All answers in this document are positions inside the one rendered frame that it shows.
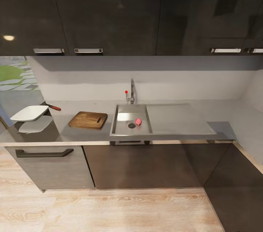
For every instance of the cabinet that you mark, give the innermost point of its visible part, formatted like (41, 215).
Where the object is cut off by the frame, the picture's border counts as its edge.
(210, 28)
(79, 27)

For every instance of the bowl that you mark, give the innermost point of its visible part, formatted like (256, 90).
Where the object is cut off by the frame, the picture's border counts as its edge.
(31, 113)

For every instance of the fixed window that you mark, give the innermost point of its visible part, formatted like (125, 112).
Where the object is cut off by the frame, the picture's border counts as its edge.
(18, 88)

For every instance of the parer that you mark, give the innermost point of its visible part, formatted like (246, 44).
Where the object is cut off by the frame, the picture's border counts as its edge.
(57, 108)

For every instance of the vidalia onion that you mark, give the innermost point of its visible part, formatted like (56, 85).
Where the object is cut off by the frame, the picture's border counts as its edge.
(138, 121)

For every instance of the cutting board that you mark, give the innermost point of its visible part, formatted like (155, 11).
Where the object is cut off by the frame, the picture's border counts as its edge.
(88, 120)

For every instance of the drop in sink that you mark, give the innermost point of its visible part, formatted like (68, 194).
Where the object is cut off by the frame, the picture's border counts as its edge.
(157, 119)

